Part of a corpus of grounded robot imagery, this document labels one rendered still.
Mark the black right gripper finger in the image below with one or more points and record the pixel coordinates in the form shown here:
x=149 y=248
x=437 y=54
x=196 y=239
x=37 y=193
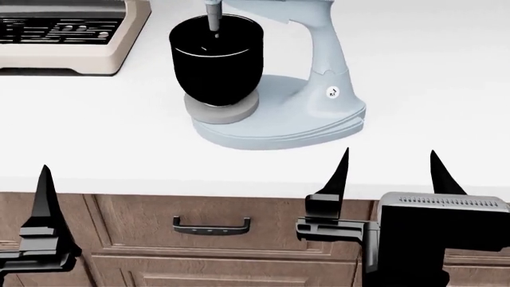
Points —
x=330 y=197
x=442 y=179

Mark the brown wooden cabinet door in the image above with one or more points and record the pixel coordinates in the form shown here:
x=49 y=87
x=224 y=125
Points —
x=223 y=272

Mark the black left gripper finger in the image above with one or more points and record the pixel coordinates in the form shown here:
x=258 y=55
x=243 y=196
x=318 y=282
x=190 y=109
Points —
x=44 y=209

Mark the grey mixer attachment shaft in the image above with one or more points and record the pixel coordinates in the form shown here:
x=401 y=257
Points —
x=213 y=15

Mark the light blue stand mixer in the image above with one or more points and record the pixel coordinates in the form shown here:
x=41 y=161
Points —
x=318 y=119

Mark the wooden cabinet drawer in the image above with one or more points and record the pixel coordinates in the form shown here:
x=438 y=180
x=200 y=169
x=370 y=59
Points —
x=239 y=206

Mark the light blue stand mixer head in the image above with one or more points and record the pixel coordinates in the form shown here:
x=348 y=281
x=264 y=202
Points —
x=275 y=7

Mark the white round mixer knob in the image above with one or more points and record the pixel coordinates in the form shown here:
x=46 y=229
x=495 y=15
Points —
x=332 y=92

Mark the beige countertop oven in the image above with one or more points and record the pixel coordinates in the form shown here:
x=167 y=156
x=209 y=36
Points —
x=115 y=45

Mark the grey round bowl plate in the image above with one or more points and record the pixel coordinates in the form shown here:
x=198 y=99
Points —
x=223 y=115

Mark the black mixing bowl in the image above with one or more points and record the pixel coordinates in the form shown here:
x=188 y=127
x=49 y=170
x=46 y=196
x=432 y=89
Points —
x=217 y=74

